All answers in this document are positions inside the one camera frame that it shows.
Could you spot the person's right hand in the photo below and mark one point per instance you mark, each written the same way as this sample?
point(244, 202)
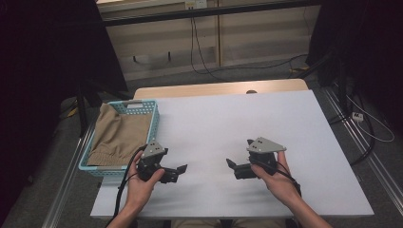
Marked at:
point(278, 186)

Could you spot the light blue plastic basket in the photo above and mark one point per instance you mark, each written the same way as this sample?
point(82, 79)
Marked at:
point(139, 107)

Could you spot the white power strip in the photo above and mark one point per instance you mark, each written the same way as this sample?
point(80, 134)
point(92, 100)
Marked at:
point(357, 117)

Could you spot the khaki pants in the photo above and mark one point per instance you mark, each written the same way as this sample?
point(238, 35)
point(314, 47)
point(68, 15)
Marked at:
point(120, 136)

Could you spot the aluminium floor rail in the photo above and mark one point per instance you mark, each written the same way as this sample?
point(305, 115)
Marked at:
point(68, 177)
point(364, 142)

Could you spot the black metal stand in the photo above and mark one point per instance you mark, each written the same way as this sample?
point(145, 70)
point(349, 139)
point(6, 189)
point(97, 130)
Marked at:
point(83, 107)

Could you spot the black curtain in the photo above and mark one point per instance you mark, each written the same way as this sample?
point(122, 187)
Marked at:
point(41, 79)
point(364, 47)

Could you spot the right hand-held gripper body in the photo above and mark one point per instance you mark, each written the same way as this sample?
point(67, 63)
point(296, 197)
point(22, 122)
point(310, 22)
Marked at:
point(263, 148)

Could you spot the white table mat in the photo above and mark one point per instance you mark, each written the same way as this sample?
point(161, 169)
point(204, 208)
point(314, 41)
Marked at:
point(221, 126)

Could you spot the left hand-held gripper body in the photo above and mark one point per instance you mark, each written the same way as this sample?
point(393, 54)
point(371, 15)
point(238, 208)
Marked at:
point(152, 155)

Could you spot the person's left hand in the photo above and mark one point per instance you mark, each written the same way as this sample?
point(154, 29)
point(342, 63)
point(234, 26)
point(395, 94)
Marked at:
point(139, 190)

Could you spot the white wall outlet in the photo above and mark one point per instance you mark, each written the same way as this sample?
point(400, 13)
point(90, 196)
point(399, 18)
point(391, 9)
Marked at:
point(196, 3)

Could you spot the black metal crossbar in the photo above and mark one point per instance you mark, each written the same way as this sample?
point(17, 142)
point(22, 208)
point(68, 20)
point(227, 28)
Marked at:
point(206, 13)

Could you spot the dark round table grommet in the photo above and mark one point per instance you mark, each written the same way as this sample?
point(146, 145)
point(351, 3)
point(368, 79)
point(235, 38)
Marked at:
point(251, 91)

